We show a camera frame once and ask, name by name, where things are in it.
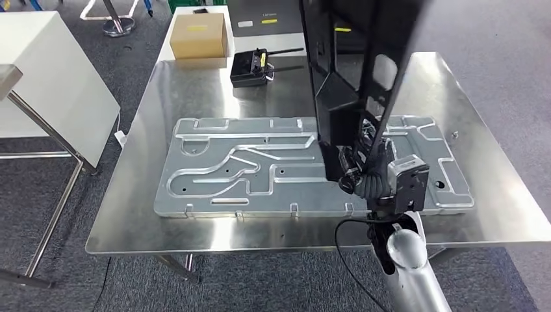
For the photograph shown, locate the cardboard box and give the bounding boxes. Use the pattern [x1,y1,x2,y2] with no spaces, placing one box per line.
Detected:
[169,12,229,60]

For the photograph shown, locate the chrome pole stand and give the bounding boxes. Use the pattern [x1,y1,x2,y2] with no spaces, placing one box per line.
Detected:
[101,0,136,38]

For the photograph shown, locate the black remote with antennas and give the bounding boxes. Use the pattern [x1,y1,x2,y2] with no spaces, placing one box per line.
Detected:
[229,46,305,90]

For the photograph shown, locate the black flat case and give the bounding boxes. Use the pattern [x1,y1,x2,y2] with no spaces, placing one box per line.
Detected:
[225,0,304,40]

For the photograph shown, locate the green crate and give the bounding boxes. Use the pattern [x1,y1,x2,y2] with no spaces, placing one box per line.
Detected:
[166,0,207,14]

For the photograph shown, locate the stamped sheet metal panel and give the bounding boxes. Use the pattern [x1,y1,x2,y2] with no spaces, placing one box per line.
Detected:
[153,115,475,219]

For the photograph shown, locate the white table steel legs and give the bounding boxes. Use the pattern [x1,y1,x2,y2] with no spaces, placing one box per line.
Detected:
[0,10,122,290]

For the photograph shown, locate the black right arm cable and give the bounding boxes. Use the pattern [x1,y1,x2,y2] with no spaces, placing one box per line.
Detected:
[333,216,392,312]

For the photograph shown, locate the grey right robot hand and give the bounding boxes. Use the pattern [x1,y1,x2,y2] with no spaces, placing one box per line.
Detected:
[337,122,399,194]

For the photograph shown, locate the stainless steel workbench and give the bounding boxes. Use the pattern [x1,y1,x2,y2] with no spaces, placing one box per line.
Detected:
[85,51,551,285]

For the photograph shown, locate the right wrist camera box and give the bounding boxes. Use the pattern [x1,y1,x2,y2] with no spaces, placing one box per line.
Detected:
[386,154,431,215]

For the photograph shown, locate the black plastic panel part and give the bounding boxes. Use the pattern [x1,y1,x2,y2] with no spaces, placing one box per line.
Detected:
[299,0,433,184]

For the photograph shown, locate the thin black floor cable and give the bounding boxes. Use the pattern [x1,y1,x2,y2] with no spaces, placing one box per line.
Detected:
[91,257,114,312]

